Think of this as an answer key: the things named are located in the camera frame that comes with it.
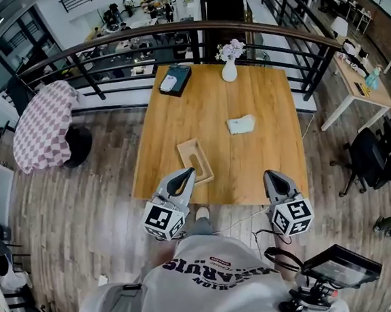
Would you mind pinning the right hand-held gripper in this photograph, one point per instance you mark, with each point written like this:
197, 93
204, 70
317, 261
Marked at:
292, 216

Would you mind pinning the black mounting rig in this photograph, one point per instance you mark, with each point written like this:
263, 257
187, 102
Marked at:
307, 302

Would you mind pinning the person's left forearm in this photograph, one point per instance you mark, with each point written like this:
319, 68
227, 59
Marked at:
166, 253

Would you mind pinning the checkered cloth covered table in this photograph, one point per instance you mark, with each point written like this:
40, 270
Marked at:
42, 131

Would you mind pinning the small white device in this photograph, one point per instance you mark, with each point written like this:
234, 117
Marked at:
168, 83

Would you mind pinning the pale purple flower bunch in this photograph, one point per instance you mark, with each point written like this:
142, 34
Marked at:
231, 50

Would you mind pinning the black railing with wooden handrail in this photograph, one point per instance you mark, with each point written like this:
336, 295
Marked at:
170, 28

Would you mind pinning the wooden tray box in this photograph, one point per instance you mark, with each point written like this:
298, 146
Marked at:
189, 149

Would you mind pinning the black round stool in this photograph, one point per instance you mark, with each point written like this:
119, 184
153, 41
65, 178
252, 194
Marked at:
79, 145

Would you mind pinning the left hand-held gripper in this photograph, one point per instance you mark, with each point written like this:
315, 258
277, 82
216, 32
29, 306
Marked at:
160, 219

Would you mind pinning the person's right forearm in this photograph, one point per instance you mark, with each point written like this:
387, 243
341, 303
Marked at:
293, 242

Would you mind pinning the white power strip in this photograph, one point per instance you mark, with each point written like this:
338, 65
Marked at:
102, 279

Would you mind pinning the white tissue pack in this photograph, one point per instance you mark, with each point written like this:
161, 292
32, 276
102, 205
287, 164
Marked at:
242, 124

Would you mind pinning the person's jeans leg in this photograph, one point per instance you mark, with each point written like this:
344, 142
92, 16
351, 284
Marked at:
200, 227

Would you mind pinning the person's beige shoe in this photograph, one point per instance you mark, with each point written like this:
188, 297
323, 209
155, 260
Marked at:
202, 214

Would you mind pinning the black office chair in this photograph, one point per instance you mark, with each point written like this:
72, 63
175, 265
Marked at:
369, 157

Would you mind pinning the white vase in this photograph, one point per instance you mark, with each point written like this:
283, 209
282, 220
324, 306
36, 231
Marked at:
229, 72

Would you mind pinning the green bottle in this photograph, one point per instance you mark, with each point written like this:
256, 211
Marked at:
373, 78

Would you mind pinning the wooden desk with white legs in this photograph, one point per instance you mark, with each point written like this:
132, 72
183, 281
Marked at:
352, 80

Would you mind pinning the group of people downstairs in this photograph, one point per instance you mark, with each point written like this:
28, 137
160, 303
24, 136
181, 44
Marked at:
118, 16

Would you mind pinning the dark rectangular tray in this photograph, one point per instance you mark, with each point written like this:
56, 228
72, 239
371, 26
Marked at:
181, 73

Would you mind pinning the person's white printed shirt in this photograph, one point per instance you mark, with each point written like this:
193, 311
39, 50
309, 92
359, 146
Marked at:
211, 293

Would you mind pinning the black screen device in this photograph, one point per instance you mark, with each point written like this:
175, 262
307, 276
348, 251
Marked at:
341, 268

